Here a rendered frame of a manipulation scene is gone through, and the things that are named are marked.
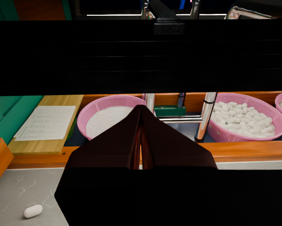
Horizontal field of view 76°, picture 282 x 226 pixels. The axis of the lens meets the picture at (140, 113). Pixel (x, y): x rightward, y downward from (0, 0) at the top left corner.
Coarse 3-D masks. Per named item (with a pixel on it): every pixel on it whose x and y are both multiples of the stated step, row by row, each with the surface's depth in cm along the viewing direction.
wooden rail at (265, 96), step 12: (84, 96) 73; (96, 96) 74; (156, 96) 75; (168, 96) 75; (192, 96) 75; (204, 96) 76; (252, 96) 76; (264, 96) 77; (276, 96) 77; (192, 108) 79
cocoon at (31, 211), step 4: (28, 208) 38; (32, 208) 38; (36, 208) 38; (40, 208) 39; (24, 212) 38; (28, 212) 38; (32, 212) 38; (36, 212) 38; (40, 212) 39; (28, 216) 38; (32, 216) 38
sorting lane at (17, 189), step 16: (16, 176) 47; (32, 176) 47; (48, 176) 47; (0, 192) 43; (16, 192) 43; (32, 192) 43; (48, 192) 43; (0, 208) 40; (16, 208) 40; (48, 208) 40; (0, 224) 38; (16, 224) 38; (32, 224) 38; (48, 224) 38; (64, 224) 38
